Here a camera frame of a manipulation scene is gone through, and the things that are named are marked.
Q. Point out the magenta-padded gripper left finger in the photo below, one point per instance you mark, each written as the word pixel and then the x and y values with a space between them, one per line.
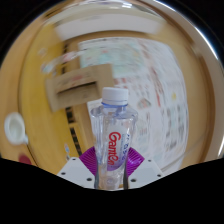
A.
pixel 75 171

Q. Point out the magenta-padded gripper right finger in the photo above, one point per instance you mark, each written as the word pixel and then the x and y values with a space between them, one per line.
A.
pixel 146 171

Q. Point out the clear plastic water bottle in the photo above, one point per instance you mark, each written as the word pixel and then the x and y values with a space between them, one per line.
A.
pixel 113 133

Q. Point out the white ceramic mug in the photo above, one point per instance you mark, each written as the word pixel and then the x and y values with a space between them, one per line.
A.
pixel 14 128

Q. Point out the brown cardboard stand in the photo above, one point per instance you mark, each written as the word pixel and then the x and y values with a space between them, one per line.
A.
pixel 80 83

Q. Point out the large wall poster sheet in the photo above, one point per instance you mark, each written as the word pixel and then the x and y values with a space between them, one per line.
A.
pixel 150 93

